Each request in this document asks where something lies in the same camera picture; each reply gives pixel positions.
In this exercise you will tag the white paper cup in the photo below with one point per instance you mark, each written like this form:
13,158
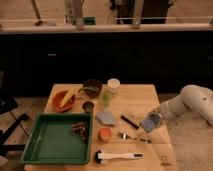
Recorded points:
113,85

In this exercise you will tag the orange round fruit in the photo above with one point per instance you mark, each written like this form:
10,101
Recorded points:
104,134

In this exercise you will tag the green plastic tray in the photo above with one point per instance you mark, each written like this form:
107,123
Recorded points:
53,142

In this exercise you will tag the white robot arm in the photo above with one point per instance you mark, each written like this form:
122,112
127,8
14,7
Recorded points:
191,98

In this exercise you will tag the dark grape bunch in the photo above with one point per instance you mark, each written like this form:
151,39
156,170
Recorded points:
81,129

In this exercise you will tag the small dark metal cup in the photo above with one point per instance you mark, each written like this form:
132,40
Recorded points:
88,107

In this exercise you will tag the yellow banana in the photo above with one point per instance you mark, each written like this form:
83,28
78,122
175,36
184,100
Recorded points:
66,98

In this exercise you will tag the dark brown bowl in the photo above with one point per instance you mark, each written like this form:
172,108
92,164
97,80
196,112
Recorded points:
93,83

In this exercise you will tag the silver fork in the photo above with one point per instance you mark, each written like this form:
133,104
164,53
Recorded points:
124,136

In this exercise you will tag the light blue cloth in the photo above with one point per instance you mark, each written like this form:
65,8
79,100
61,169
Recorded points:
105,117

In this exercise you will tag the green spoon in bowl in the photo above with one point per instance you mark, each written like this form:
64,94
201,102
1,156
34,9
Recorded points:
92,89

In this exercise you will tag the white handled dish brush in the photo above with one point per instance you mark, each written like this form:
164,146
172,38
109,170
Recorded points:
100,157

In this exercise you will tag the orange bowl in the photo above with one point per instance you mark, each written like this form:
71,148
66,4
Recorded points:
57,99

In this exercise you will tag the blue sponge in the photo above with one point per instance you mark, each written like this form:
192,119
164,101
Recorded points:
145,125

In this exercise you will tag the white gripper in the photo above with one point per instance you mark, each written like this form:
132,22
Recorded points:
155,118

